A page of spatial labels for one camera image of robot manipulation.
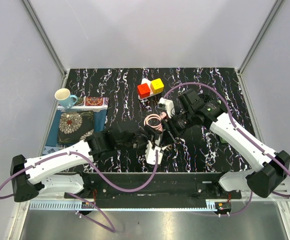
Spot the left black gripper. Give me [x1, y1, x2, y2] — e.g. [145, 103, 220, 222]
[117, 125, 162, 156]

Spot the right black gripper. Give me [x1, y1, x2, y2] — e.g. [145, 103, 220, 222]
[160, 109, 195, 148]

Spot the pink power cord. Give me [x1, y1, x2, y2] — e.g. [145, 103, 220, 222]
[144, 111, 167, 133]

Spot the red cube socket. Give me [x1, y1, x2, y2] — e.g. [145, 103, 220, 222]
[137, 83, 151, 99]

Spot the yellow cube socket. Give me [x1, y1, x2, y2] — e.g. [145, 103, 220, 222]
[150, 78, 164, 94]

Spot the white triangular power strip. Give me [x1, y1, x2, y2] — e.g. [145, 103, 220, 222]
[137, 78, 158, 100]

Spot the green power strip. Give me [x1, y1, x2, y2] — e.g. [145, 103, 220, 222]
[219, 137, 227, 144]

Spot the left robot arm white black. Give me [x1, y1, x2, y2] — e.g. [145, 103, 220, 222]
[11, 125, 163, 203]

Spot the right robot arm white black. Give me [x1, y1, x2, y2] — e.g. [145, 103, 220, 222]
[162, 89, 290, 198]

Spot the patterned blue cloth mat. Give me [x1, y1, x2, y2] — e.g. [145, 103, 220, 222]
[43, 96, 109, 155]

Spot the black floral square plate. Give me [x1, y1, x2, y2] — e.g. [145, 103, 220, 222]
[57, 111, 95, 145]

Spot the blue ceramic mug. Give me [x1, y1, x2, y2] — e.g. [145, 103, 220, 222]
[54, 88, 78, 109]

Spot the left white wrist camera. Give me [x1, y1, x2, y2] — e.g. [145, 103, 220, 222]
[145, 141, 163, 165]

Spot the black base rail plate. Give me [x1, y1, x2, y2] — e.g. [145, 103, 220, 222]
[77, 172, 241, 209]

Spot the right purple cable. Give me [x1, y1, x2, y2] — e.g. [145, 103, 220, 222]
[163, 82, 290, 217]

